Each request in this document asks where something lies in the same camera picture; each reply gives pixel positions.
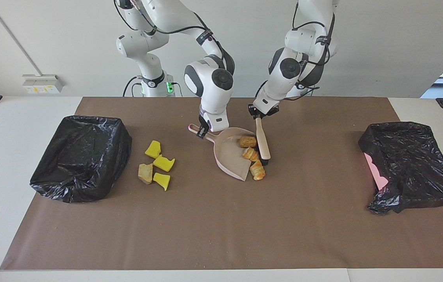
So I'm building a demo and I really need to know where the beige brush with black bristles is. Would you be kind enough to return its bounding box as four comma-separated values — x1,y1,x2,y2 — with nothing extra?
255,117,272,166

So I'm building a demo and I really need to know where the pale pink plastic dustpan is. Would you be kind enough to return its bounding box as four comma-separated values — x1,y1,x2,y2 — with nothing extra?
188,123,259,181

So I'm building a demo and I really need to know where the yellow sponge piece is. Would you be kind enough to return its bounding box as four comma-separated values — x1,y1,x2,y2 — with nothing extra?
153,172,171,192
145,140,162,159
153,155,176,172

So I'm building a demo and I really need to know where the pale crusty bread chunk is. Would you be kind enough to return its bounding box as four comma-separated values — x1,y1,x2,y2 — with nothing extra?
249,160,266,181

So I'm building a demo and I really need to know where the tan sponge chunk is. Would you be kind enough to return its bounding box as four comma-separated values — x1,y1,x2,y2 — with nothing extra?
138,163,154,184

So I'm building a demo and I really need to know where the black bag lined bin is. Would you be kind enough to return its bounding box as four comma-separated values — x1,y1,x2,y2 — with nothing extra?
29,115,133,203

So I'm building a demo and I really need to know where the brown paper table mat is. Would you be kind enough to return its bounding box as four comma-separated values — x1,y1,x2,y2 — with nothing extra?
0,97,443,271

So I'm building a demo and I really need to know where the pink box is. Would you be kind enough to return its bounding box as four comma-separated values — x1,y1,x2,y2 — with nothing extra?
364,153,389,192

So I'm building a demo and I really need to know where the black bag over pink box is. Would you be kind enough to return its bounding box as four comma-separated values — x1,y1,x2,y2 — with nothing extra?
358,121,443,215

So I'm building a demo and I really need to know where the black right base cable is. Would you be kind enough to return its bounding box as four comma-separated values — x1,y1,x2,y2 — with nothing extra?
123,76,143,97

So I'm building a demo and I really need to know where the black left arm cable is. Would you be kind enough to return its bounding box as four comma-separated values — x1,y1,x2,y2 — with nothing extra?
259,0,338,101

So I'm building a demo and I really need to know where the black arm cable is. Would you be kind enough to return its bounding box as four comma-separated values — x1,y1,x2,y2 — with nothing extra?
113,0,230,75
259,0,338,101

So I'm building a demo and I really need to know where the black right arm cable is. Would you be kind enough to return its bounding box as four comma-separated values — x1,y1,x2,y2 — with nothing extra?
113,0,230,75

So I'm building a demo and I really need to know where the white wall socket box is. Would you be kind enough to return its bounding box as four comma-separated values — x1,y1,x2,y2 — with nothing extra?
22,74,64,94

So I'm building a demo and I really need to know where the grey wall conduit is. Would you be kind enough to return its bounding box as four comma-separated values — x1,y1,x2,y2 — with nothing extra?
0,0,44,77

